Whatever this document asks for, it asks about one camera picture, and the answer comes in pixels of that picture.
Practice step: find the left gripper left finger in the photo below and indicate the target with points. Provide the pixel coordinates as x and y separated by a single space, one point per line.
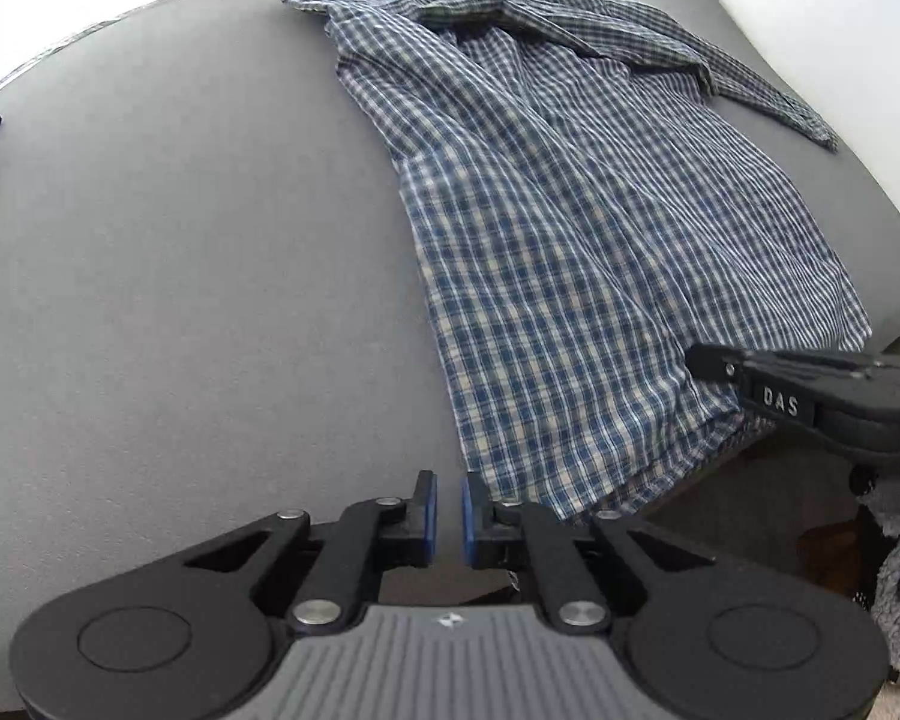
408 531

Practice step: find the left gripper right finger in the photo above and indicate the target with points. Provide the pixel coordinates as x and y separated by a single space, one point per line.
491 526

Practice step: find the blue plaid shirt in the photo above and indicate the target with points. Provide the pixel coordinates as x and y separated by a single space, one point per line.
581 216

